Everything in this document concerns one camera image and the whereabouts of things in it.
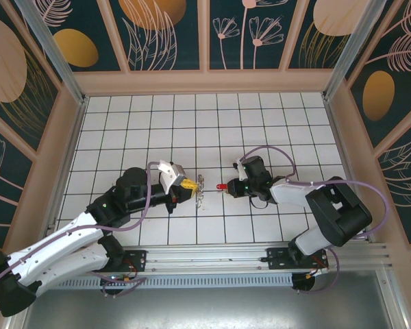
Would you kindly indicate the key with red head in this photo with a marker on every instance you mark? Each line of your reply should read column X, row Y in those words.
column 220, row 186

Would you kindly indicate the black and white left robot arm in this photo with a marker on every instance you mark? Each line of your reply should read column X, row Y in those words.
column 55, row 246

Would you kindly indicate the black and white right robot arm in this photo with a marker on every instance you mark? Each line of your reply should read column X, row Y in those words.
column 339, row 212

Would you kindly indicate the yellow power connector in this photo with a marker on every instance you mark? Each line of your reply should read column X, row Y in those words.
column 310, row 276
column 127, row 281

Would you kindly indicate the grey metal sheet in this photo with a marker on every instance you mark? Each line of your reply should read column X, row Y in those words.
column 205, row 308

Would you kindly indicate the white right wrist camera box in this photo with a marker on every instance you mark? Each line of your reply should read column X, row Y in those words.
column 241, row 174

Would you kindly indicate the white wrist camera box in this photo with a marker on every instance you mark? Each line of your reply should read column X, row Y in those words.
column 241, row 174
column 169, row 173

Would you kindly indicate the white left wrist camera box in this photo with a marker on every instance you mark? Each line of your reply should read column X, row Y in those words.
column 169, row 173

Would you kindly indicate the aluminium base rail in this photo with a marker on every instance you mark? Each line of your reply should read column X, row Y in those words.
column 205, row 255

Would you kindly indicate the aluminium frame post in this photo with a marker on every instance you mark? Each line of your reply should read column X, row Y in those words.
column 51, row 44
column 349, row 48

